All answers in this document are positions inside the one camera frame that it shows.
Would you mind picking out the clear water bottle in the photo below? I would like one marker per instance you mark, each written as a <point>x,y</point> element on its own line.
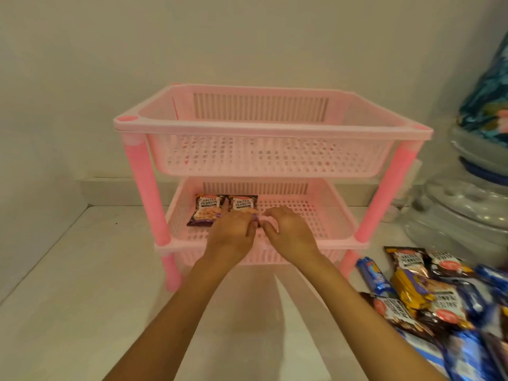
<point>484,158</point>

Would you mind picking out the person's right forearm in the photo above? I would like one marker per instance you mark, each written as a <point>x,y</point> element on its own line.
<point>357,325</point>

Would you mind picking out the blue biscuit snack packet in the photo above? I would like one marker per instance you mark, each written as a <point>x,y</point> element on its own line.
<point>375,277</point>

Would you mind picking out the pile of snack packets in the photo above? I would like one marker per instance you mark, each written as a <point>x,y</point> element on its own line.
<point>448,313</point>

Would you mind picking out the person's right hand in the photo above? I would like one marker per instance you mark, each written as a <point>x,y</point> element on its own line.
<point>291,238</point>

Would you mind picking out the brown peanut snack packet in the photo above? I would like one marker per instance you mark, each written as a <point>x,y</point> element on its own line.
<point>242,203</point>
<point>204,208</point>

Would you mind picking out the person's left hand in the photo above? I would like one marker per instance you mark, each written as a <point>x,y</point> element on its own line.
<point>232,238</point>

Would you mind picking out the yellow snack packet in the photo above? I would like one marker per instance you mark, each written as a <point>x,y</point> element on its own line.
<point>410,291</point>

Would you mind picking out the pink two-tier plastic rack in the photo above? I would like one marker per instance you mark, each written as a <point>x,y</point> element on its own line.
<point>262,154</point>

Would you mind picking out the white jar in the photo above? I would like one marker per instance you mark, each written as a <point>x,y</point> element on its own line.
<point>397,213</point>

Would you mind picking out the person's left forearm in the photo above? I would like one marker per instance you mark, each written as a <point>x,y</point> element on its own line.
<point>170,325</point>

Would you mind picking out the clear water dispenser base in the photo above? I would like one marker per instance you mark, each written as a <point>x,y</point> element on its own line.
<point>456,218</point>

